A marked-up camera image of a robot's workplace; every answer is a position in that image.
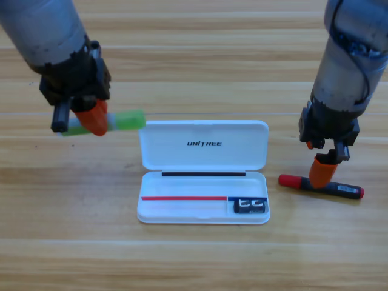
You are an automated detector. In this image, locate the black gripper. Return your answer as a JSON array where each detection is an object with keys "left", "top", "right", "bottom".
[
  {"left": 39, "top": 41, "right": 112, "bottom": 137},
  {"left": 298, "top": 99, "right": 361, "bottom": 189}
]

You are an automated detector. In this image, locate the red and black marker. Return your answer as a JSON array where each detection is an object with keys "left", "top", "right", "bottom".
[{"left": 278, "top": 173, "right": 365, "bottom": 201}]

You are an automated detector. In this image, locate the white Unitree pencil case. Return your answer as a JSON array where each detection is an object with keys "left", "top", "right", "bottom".
[{"left": 136, "top": 119, "right": 271, "bottom": 226}]

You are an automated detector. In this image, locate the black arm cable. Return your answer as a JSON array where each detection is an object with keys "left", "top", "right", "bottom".
[{"left": 329, "top": 0, "right": 373, "bottom": 105}]

